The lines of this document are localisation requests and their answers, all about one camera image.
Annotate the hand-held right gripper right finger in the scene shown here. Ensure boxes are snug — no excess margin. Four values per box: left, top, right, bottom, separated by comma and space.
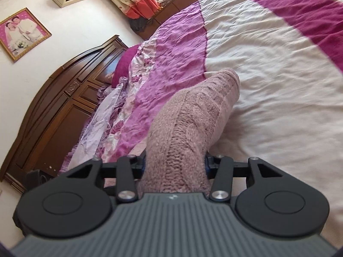
204, 154, 283, 202

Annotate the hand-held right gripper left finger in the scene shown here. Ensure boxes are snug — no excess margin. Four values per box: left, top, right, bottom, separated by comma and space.
66, 154, 148, 203

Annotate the pink knitted sweater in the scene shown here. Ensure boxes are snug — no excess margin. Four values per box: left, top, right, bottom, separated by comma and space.
138, 68, 241, 193

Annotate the lilac lace-trimmed pillow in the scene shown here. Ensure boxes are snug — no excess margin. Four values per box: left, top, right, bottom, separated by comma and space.
60, 76, 134, 172

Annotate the pink floral bedspread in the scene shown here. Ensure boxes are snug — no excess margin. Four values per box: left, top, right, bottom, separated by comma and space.
59, 0, 343, 215

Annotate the black speaker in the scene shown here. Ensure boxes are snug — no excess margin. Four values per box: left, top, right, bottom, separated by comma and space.
25, 170, 58, 186

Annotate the magenta pillow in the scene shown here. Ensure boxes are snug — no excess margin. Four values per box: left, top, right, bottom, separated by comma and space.
111, 44, 141, 89

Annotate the dark wooden headboard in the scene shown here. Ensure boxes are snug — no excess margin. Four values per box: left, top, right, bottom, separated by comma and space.
0, 35, 129, 186

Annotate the dark cloth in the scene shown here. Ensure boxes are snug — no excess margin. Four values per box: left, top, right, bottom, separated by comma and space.
130, 16, 150, 33

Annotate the wooden window ledge cabinet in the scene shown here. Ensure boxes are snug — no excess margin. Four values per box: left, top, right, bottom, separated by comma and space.
141, 0, 242, 40

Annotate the framed wedding photo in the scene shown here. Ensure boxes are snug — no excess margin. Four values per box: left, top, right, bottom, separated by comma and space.
0, 7, 52, 63

